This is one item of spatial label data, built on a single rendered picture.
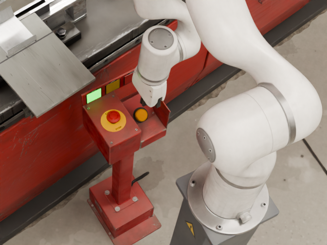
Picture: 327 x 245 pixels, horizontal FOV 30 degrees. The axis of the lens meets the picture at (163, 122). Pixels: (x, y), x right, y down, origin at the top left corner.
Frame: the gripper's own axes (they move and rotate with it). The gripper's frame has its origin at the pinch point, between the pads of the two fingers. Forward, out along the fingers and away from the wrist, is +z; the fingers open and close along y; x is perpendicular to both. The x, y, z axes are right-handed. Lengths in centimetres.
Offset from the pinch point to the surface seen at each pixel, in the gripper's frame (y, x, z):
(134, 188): 3, 1, 72
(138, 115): -0.8, -1.0, 11.2
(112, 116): -1.1, -10.2, 3.1
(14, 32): -27.9, -25.0, -13.9
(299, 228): 49, 52, 80
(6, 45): -25.3, -28.6, -14.1
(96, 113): -5.4, -12.8, 6.5
